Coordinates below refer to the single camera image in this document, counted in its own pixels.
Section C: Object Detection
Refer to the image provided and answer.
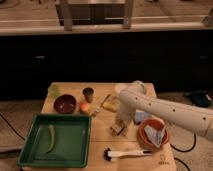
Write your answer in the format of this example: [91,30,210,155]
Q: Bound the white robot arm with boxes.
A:
[115,81,213,142]

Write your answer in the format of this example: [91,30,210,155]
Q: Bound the green plastic tray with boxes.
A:
[18,114,91,168]

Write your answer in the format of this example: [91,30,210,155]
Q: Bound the blue sponge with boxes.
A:
[133,111,151,125]

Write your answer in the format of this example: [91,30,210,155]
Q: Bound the white plastic cup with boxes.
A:
[114,83,126,94]

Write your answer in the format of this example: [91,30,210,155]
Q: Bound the orange clay bowl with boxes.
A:
[137,118,169,150]

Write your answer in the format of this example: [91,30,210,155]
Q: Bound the blue grey cloth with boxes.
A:
[144,125,166,148]

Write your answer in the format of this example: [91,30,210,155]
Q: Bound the red yellow apple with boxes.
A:
[79,102,91,114]

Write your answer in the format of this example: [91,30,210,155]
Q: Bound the dark red bowl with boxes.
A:
[53,94,77,114]

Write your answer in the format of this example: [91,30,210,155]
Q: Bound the green chili pepper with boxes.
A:
[46,125,56,153]

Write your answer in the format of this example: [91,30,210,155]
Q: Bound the light green lime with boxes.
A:
[48,85,60,98]

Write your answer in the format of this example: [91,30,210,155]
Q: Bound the black bag on floor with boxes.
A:
[186,91,212,108]

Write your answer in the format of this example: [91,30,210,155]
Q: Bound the wooden chair legs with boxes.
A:
[55,0,134,31]

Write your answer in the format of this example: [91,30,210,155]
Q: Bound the wooden handled knife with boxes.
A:
[91,94,110,117]

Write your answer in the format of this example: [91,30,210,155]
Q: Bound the white handled dish brush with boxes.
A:
[103,148,152,161]

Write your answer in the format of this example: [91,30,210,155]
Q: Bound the black power cable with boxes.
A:
[170,133,198,154]

